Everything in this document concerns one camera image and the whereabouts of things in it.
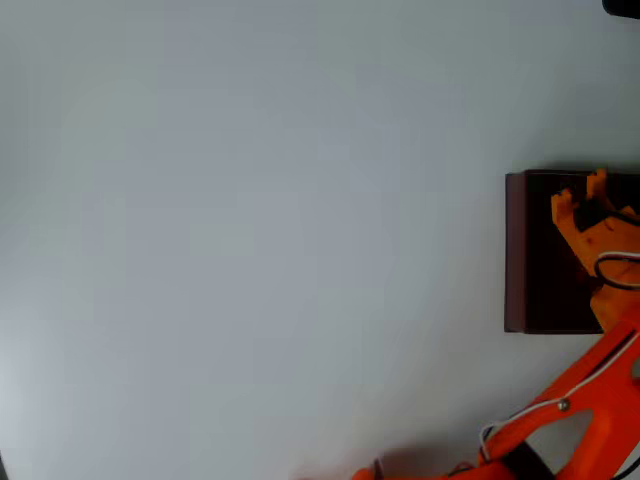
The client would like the small black camera module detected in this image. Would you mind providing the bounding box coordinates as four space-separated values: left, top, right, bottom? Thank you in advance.
573 196 609 232

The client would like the black object at corner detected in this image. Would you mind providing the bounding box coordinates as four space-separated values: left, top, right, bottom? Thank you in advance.
601 0 640 21

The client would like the white servo wire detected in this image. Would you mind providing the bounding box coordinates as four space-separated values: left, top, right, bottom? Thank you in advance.
478 329 640 462

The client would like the dark brown open box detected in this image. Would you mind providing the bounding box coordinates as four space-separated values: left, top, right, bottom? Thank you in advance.
503 169 640 335

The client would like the orange pronged camera mount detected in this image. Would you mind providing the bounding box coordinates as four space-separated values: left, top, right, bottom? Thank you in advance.
549 168 640 289

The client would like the red and blue wire loop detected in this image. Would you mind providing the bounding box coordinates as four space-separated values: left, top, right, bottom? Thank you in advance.
593 251 640 292

